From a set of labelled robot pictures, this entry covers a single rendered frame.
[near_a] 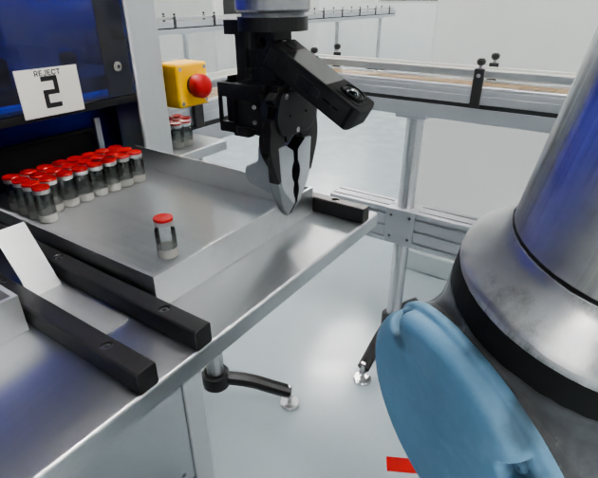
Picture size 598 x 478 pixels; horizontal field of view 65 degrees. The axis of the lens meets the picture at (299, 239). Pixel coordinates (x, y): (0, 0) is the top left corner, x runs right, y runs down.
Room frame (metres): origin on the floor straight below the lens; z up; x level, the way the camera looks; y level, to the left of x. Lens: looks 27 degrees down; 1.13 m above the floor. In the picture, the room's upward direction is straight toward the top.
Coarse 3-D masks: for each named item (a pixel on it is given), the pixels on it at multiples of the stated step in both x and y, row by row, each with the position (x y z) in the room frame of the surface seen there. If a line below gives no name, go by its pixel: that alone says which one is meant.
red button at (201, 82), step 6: (192, 78) 0.82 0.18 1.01; (198, 78) 0.82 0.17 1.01; (204, 78) 0.82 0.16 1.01; (192, 84) 0.82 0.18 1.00; (198, 84) 0.81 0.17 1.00; (204, 84) 0.82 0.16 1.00; (210, 84) 0.83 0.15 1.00; (192, 90) 0.82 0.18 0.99; (198, 90) 0.81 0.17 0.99; (204, 90) 0.82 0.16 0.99; (210, 90) 0.83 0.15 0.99; (198, 96) 0.82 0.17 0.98; (204, 96) 0.82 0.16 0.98
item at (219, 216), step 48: (144, 192) 0.63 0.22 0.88; (192, 192) 0.63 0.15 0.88; (240, 192) 0.62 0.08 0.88; (48, 240) 0.44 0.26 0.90; (96, 240) 0.48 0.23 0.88; (144, 240) 0.48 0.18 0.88; (192, 240) 0.48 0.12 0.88; (240, 240) 0.44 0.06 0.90; (144, 288) 0.35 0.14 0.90; (192, 288) 0.38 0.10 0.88
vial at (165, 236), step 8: (160, 224) 0.43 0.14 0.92; (168, 224) 0.44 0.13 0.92; (160, 232) 0.43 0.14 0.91; (168, 232) 0.43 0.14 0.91; (160, 240) 0.43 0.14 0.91; (168, 240) 0.43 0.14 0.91; (176, 240) 0.44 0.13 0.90; (160, 248) 0.43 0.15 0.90; (168, 248) 0.43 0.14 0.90; (176, 248) 0.44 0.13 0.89; (160, 256) 0.43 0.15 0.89; (168, 256) 0.43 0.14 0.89; (176, 256) 0.44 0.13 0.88
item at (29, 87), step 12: (12, 72) 0.60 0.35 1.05; (24, 72) 0.61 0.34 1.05; (36, 72) 0.63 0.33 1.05; (48, 72) 0.64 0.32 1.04; (60, 72) 0.65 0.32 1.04; (72, 72) 0.67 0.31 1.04; (24, 84) 0.61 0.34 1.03; (36, 84) 0.62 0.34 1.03; (48, 84) 0.64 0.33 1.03; (60, 84) 0.65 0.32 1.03; (72, 84) 0.66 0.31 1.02; (24, 96) 0.61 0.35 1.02; (36, 96) 0.62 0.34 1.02; (60, 96) 0.65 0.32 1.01; (72, 96) 0.66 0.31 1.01; (24, 108) 0.60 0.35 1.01; (36, 108) 0.62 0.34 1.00; (48, 108) 0.63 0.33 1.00; (60, 108) 0.64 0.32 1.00; (72, 108) 0.66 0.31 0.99; (84, 108) 0.67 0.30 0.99
